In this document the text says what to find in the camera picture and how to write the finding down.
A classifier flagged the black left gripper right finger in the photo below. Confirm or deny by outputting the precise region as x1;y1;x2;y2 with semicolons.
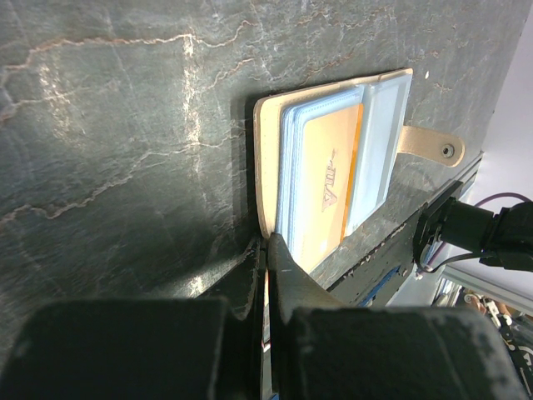
267;234;525;399

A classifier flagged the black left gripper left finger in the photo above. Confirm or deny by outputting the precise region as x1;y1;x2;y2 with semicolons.
1;239;265;399

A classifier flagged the beige leather card holder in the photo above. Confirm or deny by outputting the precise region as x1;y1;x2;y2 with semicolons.
253;68;466;262

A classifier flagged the gold VIP card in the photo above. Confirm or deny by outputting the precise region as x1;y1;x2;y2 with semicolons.
293;103;364;272

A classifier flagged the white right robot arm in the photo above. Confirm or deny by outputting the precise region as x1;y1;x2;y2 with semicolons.
413;197;532;273

